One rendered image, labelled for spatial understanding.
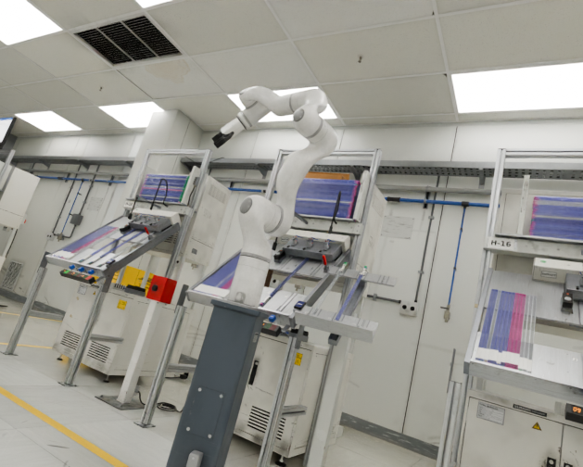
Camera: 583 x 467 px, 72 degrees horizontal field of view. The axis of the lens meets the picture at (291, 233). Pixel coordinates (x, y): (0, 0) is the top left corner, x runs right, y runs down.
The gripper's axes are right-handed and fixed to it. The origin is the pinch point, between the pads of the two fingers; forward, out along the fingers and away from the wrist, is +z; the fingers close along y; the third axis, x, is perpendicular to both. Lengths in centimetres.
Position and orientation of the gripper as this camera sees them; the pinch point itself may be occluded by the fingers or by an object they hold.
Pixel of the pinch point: (216, 142)
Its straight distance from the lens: 198.9
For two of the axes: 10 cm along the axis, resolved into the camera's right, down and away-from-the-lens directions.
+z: -8.0, 5.9, 0.6
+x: 5.3, 6.8, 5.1
